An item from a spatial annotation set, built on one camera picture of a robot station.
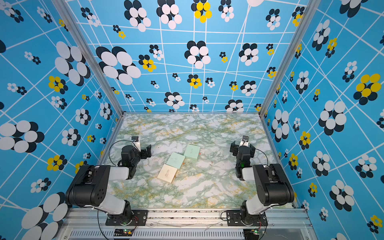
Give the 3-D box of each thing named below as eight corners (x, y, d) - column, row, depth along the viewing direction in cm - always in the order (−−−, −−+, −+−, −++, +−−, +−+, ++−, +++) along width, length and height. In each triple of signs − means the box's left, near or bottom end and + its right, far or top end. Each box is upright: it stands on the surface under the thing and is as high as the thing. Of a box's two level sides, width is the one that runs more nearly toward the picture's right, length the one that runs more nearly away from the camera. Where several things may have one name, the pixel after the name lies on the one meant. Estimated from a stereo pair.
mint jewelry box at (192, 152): (183, 158, 97) (183, 155, 94) (187, 146, 103) (187, 144, 100) (197, 161, 96) (197, 158, 93) (200, 149, 101) (200, 146, 99)
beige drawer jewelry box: (158, 179, 88) (157, 176, 86) (165, 165, 94) (164, 163, 91) (172, 184, 87) (171, 182, 84) (178, 170, 92) (177, 167, 89)
